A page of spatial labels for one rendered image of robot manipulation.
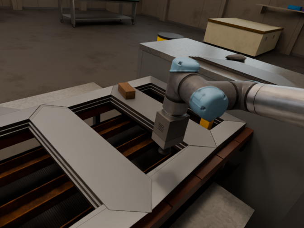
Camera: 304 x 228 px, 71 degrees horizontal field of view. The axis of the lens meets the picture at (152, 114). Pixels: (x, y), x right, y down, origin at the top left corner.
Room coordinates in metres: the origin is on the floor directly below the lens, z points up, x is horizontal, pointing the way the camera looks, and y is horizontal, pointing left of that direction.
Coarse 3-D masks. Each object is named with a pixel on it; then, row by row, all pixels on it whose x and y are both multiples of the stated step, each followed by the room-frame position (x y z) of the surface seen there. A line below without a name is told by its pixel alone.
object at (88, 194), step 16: (112, 96) 1.09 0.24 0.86; (80, 112) 0.93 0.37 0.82; (128, 112) 0.98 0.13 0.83; (192, 112) 1.11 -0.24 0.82; (0, 128) 0.67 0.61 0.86; (16, 128) 0.71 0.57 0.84; (32, 128) 0.72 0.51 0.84; (240, 128) 0.95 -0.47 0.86; (48, 144) 0.63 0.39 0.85; (176, 144) 0.77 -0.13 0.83; (224, 144) 0.83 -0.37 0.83; (64, 160) 0.55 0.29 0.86; (80, 192) 0.46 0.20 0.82; (96, 208) 0.40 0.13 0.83; (80, 224) 0.33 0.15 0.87
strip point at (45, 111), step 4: (44, 108) 0.85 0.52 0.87; (48, 108) 0.86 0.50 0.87; (52, 108) 0.86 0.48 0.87; (56, 108) 0.87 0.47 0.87; (60, 108) 0.87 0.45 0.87; (40, 112) 0.81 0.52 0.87; (44, 112) 0.82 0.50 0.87; (48, 112) 0.82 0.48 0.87; (52, 112) 0.83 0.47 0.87; (56, 112) 0.83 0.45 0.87; (36, 116) 0.78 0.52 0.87; (40, 116) 0.78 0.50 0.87; (44, 116) 0.79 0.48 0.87; (32, 120) 0.74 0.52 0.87
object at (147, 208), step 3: (150, 201) 0.43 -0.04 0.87; (147, 204) 0.42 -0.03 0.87; (150, 204) 0.42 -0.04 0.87; (144, 207) 0.40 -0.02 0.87; (147, 207) 0.41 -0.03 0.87; (150, 207) 0.41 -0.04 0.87; (138, 210) 0.39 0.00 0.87; (141, 210) 0.39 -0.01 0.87; (144, 210) 0.39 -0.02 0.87; (147, 210) 0.40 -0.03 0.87; (150, 210) 0.40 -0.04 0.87
